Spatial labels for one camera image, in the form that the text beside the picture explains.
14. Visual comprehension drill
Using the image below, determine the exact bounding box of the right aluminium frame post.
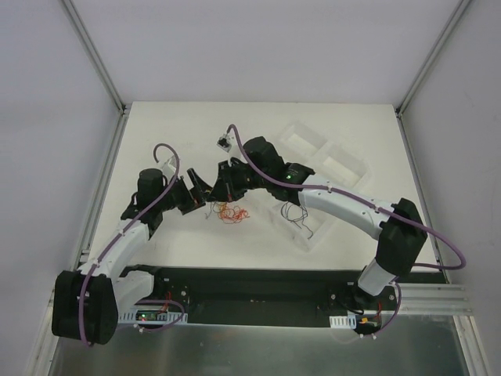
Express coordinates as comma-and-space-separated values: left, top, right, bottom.
395, 0, 474, 118

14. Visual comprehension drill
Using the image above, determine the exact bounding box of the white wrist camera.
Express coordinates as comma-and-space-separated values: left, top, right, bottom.
216, 134, 240, 157
157, 156, 178, 180

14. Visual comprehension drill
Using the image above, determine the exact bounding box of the right white cable duct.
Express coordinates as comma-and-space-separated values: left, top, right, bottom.
329, 314, 357, 330

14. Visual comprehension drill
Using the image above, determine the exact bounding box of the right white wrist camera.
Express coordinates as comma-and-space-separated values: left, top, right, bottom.
216, 134, 240, 157

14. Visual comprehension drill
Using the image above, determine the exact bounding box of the left aluminium frame post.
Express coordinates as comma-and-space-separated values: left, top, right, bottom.
58, 0, 132, 116

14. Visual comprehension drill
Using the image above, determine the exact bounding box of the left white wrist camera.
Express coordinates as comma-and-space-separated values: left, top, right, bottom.
157, 156, 178, 180

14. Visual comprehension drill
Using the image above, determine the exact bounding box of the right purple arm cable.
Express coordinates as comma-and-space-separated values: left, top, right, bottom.
226, 124, 467, 340

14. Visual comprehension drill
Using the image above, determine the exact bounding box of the aluminium frame post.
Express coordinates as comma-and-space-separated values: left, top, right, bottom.
58, 0, 132, 116
395, 0, 474, 118

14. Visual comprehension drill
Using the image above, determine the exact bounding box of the clear plastic compartment tray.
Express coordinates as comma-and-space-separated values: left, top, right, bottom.
269, 121, 372, 252

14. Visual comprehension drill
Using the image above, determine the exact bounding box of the white cable duct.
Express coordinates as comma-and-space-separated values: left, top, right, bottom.
118, 309, 188, 326
329, 314, 357, 330

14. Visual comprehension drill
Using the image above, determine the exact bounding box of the left white cable duct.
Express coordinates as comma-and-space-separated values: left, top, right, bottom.
118, 309, 188, 326

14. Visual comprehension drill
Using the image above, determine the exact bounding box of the orange wire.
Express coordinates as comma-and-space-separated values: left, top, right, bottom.
214, 201, 251, 226

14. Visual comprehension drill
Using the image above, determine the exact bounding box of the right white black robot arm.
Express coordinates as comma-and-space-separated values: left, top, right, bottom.
208, 136, 427, 309

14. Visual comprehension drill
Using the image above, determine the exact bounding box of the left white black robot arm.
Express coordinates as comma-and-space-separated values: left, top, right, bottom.
52, 168, 212, 345

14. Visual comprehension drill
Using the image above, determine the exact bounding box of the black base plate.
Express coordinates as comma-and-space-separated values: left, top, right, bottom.
117, 264, 397, 327

